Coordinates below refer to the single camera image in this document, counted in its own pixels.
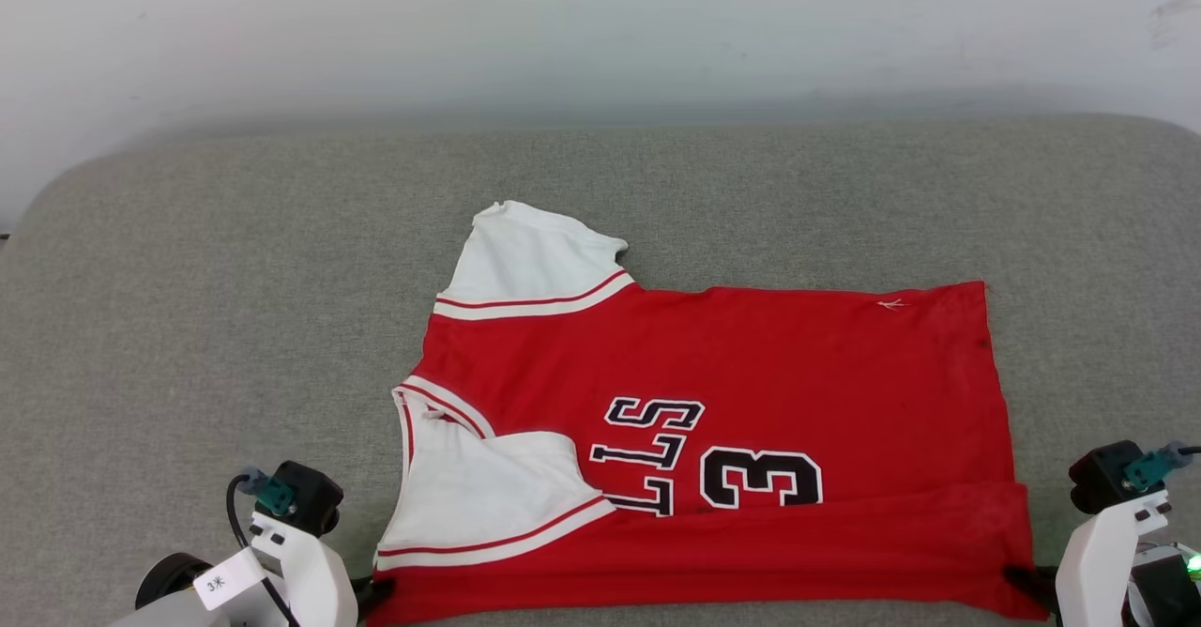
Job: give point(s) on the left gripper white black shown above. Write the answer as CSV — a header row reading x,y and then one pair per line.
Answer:
x,y
319,580

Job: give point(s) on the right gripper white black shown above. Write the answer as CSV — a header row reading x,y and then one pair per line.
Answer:
x,y
1093,571

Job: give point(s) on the red white basketball jersey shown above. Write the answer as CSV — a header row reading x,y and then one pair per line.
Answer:
x,y
751,364

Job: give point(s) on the white paper label tag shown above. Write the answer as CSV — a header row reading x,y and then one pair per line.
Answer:
x,y
225,578

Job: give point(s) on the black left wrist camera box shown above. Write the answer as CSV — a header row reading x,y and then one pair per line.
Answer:
x,y
310,500

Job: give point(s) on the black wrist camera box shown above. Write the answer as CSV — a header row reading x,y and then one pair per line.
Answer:
x,y
310,500
1102,477

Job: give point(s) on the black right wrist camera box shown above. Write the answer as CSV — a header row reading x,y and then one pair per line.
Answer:
x,y
1102,477

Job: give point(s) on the teal left camera connector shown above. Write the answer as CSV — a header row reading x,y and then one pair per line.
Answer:
x,y
275,494

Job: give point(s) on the teal camera connector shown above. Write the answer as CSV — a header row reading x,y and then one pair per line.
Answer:
x,y
275,494
1147,469

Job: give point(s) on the teal right camera connector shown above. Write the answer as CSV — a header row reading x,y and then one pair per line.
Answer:
x,y
1147,469

